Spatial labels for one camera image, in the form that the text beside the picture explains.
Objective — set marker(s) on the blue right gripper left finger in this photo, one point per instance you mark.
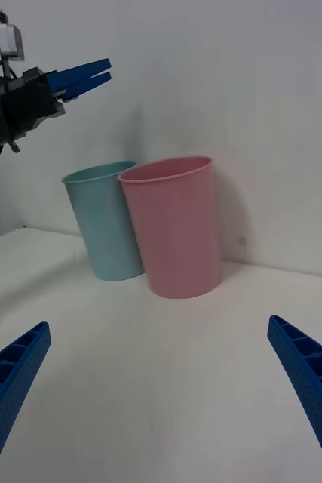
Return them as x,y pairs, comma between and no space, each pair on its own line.
13,392

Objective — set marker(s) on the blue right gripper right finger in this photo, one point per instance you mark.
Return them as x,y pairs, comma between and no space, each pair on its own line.
311,385

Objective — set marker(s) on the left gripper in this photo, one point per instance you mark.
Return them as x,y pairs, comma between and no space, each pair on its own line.
30,102

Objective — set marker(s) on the pale blue plastic bin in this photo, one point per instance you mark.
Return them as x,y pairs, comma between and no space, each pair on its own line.
100,226

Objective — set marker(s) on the pink plastic bin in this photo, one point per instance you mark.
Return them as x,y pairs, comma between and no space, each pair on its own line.
179,234

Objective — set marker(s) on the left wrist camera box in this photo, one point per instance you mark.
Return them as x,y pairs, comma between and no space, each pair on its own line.
10,41

